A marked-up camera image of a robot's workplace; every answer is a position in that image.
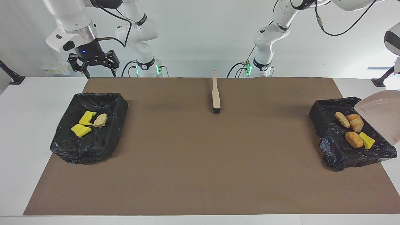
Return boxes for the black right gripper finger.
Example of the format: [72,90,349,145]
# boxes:
[68,54,91,79]
[105,50,120,77]

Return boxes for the beige sponge piece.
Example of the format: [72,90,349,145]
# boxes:
[334,112,351,128]
[93,113,108,128]
[346,114,365,133]

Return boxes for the beige hand brush black bristles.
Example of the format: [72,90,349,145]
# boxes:
[212,70,221,114]

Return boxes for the orange sponge piece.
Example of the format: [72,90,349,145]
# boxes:
[345,131,364,148]

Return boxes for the green and yellow sponge piece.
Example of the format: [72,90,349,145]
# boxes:
[359,132,376,150]

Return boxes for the beige plastic dustpan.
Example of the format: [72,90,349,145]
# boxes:
[354,91,400,145]

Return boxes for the bin with black bag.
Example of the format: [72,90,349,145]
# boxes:
[50,92,128,165]
[309,97,398,171]

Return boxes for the white cardboard box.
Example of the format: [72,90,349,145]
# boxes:
[41,59,72,75]

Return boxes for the brown table mat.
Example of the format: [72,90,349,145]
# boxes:
[23,77,400,216]

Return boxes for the black base cable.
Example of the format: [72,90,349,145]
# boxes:
[121,60,138,78]
[227,48,258,78]

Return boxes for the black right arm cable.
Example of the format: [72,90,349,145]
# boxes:
[91,0,133,48]

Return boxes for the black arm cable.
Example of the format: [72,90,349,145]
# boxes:
[91,0,133,48]
[315,0,378,36]

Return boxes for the black camera stand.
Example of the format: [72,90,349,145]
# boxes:
[371,64,396,87]
[0,60,26,85]

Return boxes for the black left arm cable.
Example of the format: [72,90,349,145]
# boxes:
[315,0,378,36]

